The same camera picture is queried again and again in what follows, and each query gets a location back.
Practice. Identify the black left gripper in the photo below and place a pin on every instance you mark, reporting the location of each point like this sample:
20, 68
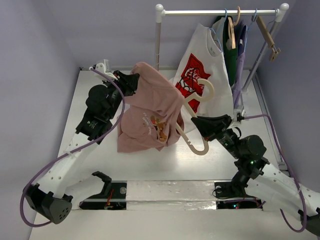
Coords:
128, 82

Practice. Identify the beige hanger with green shirt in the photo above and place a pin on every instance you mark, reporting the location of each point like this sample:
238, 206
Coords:
231, 25

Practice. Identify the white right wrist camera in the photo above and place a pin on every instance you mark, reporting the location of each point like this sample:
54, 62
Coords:
239, 115

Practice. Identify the wooden clip hanger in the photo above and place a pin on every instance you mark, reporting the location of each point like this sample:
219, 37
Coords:
268, 39

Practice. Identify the blue wire hanger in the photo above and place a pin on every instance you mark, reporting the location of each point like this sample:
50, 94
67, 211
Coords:
253, 19
217, 30

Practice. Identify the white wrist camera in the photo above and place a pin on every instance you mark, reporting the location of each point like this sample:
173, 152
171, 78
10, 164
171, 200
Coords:
103, 67
239, 115

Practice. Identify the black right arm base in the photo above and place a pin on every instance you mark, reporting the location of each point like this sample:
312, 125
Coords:
232, 194

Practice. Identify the green shirt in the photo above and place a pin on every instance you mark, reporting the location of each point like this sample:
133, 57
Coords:
230, 56

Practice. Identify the white red print t shirt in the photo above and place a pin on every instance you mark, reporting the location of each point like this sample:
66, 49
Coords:
203, 59

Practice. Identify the white metal clothes rack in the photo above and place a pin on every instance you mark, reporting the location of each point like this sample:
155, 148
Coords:
161, 12

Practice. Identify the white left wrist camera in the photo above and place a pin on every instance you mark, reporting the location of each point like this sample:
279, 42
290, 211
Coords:
103, 67

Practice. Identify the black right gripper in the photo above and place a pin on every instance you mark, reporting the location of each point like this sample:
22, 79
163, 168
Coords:
217, 127

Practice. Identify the lavender shirt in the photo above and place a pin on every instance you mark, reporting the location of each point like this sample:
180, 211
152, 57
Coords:
241, 31

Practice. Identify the blue wire hanger right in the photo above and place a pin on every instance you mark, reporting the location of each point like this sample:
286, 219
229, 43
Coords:
253, 19

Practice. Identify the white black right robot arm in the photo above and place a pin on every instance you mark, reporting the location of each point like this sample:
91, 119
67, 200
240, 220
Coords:
257, 177

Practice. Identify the pink t shirt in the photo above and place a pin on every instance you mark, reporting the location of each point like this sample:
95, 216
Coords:
153, 114

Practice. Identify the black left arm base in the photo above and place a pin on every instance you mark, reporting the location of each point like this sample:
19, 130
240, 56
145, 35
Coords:
112, 196

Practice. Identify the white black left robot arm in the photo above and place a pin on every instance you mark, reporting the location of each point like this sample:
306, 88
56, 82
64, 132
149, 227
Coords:
46, 191

